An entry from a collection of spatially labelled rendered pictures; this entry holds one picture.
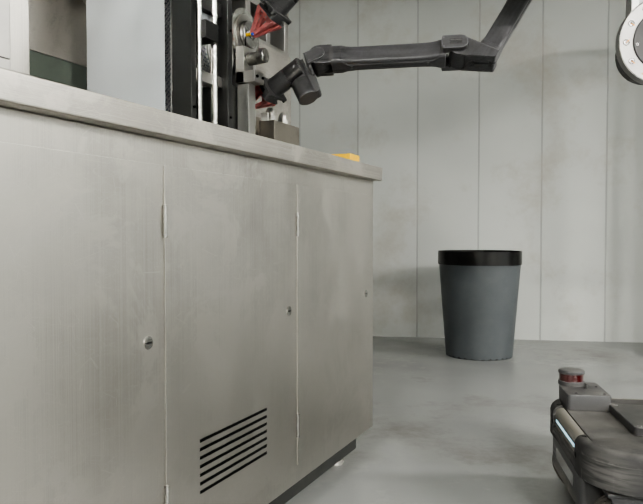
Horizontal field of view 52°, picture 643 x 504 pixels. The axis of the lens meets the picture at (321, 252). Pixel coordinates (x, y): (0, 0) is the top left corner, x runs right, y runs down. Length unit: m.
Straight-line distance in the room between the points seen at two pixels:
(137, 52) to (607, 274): 3.57
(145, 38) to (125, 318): 0.80
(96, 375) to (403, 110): 3.72
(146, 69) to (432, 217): 3.09
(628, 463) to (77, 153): 1.20
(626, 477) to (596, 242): 3.16
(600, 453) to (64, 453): 1.07
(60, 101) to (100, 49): 0.81
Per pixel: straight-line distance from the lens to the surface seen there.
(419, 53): 1.87
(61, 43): 1.87
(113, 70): 1.72
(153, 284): 1.13
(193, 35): 1.50
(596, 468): 1.58
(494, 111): 4.56
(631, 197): 4.66
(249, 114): 1.83
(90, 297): 1.03
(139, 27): 1.69
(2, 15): 1.01
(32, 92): 0.93
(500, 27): 1.92
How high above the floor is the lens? 0.70
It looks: 2 degrees down
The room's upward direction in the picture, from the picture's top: straight up
